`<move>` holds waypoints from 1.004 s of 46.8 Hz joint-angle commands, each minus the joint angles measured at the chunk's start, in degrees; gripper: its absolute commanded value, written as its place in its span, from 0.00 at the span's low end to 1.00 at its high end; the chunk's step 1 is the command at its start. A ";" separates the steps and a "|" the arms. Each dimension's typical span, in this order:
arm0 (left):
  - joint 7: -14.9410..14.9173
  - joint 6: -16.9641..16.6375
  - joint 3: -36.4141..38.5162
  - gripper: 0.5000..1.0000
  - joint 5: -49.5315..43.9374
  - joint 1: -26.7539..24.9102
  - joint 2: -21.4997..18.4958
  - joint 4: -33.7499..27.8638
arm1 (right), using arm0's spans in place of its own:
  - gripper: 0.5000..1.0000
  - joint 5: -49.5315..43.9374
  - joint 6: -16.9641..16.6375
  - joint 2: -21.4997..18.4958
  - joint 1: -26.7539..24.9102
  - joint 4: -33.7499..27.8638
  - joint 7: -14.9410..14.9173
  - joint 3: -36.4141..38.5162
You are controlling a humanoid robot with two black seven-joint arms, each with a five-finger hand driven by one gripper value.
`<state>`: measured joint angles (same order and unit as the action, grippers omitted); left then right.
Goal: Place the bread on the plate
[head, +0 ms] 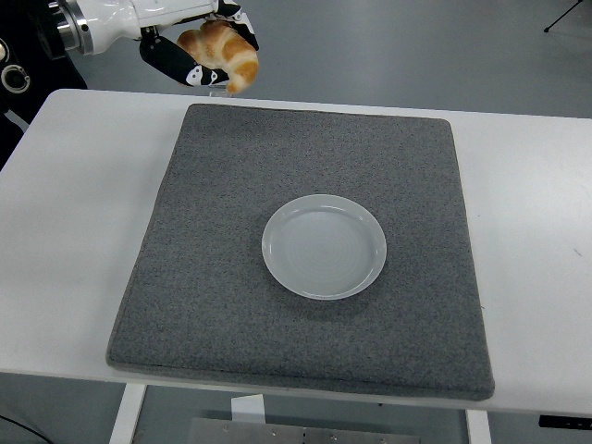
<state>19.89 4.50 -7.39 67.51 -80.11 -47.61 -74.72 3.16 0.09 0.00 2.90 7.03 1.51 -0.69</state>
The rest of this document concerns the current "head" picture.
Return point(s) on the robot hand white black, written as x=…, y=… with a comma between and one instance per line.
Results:
x=139, y=11

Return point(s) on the croissant bread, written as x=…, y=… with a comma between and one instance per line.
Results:
x=226, y=46

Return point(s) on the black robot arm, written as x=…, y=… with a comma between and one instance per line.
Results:
x=28, y=51

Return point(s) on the light grey round plate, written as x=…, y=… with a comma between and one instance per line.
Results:
x=324, y=247

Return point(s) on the grey metal plate with screws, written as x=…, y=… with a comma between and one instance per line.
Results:
x=277, y=432

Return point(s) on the grey felt mat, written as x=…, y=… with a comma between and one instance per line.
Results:
x=231, y=300

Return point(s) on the white table leg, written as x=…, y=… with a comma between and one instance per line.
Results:
x=127, y=416
x=478, y=427

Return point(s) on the black tripod leg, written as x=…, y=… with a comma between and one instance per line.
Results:
x=547, y=29

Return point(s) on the white paper label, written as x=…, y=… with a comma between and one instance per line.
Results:
x=247, y=407

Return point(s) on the black control box under table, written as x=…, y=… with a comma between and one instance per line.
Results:
x=564, y=421

